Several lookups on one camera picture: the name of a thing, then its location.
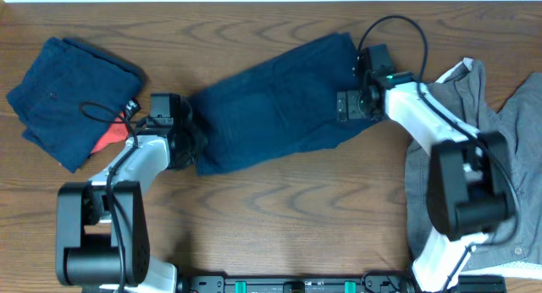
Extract navy blue shorts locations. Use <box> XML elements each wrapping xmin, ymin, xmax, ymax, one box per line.
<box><xmin>190</xmin><ymin>33</ymin><xmax>374</xmax><ymax>176</ymax></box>
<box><xmin>7</xmin><ymin>37</ymin><xmax>145</xmax><ymax>173</ymax></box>

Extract grey shorts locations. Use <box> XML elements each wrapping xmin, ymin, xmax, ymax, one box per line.
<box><xmin>404</xmin><ymin>58</ymin><xmax>542</xmax><ymax>281</ymax></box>

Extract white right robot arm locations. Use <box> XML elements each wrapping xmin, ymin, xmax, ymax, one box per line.
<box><xmin>336</xmin><ymin>73</ymin><xmax>520</xmax><ymax>292</ymax></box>

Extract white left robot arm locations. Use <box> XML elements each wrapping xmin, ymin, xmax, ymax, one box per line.
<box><xmin>55</xmin><ymin>93</ymin><xmax>207</xmax><ymax>292</ymax></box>

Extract orange red folded garment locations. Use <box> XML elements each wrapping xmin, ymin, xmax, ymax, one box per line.
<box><xmin>58</xmin><ymin>111</ymin><xmax>130</xmax><ymax>167</ymax></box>

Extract folded navy blue shorts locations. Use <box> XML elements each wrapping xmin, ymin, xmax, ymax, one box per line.
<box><xmin>7</xmin><ymin>37</ymin><xmax>145</xmax><ymax>173</ymax></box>

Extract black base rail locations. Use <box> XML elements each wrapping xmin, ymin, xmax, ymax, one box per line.
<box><xmin>181</xmin><ymin>269</ymin><xmax>507</xmax><ymax>293</ymax></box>

